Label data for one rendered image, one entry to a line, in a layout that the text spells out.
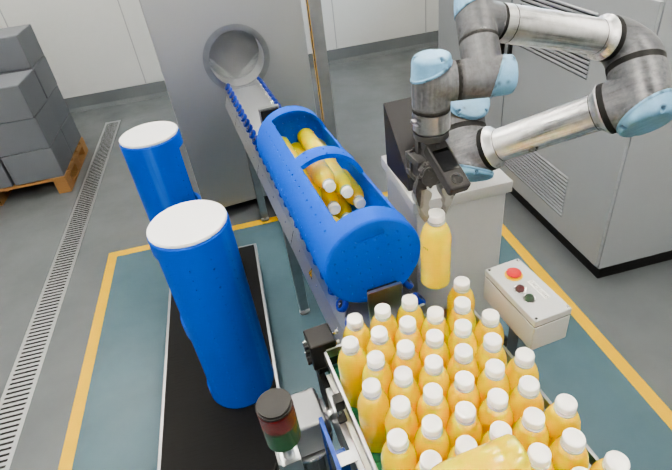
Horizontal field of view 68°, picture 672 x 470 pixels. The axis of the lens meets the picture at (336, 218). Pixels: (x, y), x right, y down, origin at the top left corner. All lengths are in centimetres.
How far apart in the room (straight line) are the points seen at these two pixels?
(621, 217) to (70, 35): 553
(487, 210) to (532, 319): 50
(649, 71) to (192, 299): 148
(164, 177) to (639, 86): 199
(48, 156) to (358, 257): 362
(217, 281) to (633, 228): 210
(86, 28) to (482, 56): 563
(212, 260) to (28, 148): 309
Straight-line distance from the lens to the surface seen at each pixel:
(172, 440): 233
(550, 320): 126
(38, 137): 460
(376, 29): 654
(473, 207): 160
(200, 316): 190
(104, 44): 636
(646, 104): 121
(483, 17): 104
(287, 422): 91
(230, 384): 218
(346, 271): 135
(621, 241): 298
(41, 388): 305
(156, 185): 256
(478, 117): 139
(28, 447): 285
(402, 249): 138
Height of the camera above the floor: 198
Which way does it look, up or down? 35 degrees down
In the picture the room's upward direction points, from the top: 8 degrees counter-clockwise
